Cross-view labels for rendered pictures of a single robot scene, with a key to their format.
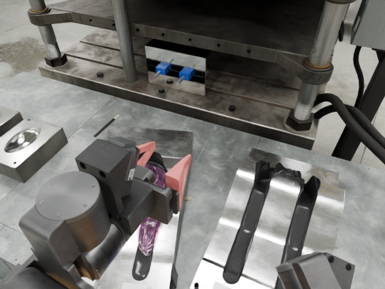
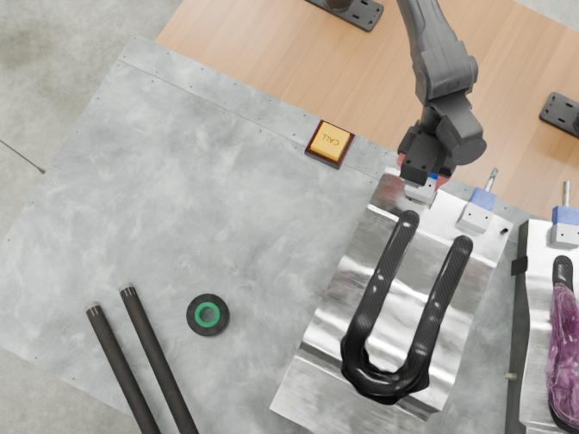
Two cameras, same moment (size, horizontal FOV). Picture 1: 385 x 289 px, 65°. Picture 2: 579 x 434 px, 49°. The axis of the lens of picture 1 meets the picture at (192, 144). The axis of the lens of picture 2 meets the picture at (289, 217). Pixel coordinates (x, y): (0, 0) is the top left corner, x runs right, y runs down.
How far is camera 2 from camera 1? 0.84 m
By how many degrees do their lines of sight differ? 61
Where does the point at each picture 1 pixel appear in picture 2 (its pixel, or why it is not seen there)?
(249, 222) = (432, 313)
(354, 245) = (280, 304)
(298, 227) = (372, 298)
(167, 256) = (534, 281)
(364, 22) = not seen: outside the picture
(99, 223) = not seen: outside the picture
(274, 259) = (410, 262)
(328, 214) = (336, 304)
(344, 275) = (413, 157)
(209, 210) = (471, 368)
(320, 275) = (465, 122)
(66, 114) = not seen: outside the picture
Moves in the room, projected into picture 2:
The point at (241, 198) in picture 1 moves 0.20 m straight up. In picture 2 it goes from (445, 342) to (478, 332)
